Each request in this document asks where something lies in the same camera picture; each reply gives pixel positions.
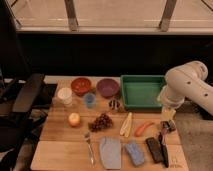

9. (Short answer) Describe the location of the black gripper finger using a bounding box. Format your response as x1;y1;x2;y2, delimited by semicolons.
158;133;169;168

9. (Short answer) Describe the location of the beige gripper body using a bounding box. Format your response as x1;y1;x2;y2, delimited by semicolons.
161;107;176;134

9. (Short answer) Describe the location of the dark brown brush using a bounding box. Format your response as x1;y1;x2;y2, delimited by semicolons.
145;137;164;163

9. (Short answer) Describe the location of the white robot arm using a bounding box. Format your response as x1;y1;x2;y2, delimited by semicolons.
159;61;213;171

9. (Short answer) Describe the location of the green plastic tray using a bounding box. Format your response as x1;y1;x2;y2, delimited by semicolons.
120;75;165;110

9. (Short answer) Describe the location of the orange carrot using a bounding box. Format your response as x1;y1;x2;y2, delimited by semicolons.
134;121;153;137

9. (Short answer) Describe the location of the blue sponge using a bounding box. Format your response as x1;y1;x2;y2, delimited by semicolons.
125;141;145;167

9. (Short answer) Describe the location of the yellow banana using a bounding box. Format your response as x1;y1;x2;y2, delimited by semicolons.
120;113;132;137

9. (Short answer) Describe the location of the grey cloth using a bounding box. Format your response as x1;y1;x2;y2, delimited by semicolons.
99;137;121;170

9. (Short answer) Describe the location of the small striped ball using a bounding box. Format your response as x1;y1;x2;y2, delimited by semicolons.
109;99;120;110

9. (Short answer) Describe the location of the bunch of dark grapes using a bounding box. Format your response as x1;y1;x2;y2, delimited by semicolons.
88;113;113;132

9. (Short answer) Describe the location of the purple bowl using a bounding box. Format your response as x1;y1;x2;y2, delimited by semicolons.
96;78;120;98

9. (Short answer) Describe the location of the silver fork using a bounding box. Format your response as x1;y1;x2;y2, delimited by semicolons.
84;132;95;165

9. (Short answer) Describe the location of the blue cup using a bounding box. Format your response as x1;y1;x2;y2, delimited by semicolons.
83;93;96;108

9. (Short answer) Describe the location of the yellow apple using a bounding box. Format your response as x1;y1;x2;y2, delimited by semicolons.
68;113;80;127

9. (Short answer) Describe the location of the red bowl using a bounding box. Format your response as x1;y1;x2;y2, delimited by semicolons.
71;77;92;96

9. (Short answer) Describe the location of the white cup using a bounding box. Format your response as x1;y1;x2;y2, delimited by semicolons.
57;87;72;106

